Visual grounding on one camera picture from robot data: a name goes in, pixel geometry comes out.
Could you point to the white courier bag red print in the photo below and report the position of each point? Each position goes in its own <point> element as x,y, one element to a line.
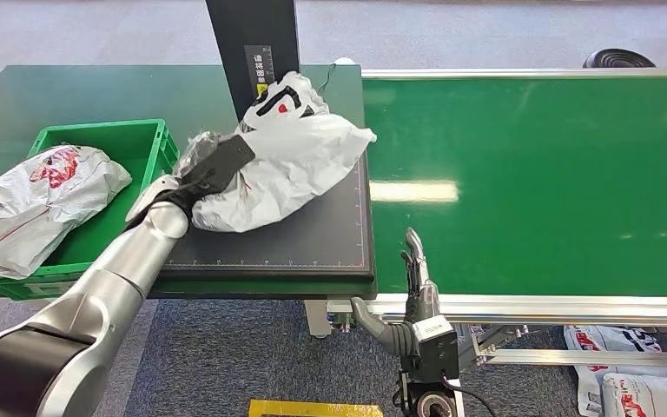
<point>34,201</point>

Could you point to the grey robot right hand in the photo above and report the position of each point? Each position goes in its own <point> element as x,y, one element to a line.
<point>397,339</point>

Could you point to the green conveyor belt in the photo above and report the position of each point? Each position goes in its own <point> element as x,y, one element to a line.
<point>598,172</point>

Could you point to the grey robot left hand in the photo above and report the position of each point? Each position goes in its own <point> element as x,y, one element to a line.
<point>152,193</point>

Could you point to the white courier bag black logo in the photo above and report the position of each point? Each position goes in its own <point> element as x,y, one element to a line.
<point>293,161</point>

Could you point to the black yellow column label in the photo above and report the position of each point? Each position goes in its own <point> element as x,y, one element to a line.
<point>260,66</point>

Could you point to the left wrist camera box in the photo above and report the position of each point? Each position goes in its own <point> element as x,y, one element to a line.
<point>218,167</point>

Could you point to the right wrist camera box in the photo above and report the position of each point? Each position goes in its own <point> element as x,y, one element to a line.
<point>440,348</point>

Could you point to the yellow floor tape marker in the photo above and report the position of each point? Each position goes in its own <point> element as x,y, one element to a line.
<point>310,408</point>

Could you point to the green plastic crate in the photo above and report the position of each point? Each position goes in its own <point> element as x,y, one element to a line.
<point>132,138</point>

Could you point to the aluminium conveyor frame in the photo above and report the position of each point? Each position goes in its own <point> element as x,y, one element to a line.
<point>598,311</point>

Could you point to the black round ribbed disc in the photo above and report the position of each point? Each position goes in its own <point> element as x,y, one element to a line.
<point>618,58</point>

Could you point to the small white round object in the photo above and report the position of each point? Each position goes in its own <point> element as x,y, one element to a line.
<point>344,60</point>

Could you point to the green table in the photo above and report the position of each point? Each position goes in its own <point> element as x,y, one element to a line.
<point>80,92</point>

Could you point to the black scanner column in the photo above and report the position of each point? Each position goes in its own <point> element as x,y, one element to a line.
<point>253,23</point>

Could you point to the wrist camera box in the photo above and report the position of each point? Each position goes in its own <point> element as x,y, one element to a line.
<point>440,348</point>
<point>218,167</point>

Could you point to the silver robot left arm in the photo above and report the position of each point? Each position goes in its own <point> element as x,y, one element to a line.
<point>109,270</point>

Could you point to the white courier bag on floor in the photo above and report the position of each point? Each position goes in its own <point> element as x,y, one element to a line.
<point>655,397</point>
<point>609,345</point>

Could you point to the white upright table leg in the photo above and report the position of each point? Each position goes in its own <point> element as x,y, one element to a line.
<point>317,319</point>

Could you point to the black scanner base plate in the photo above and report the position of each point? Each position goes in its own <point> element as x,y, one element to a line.
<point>310,242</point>

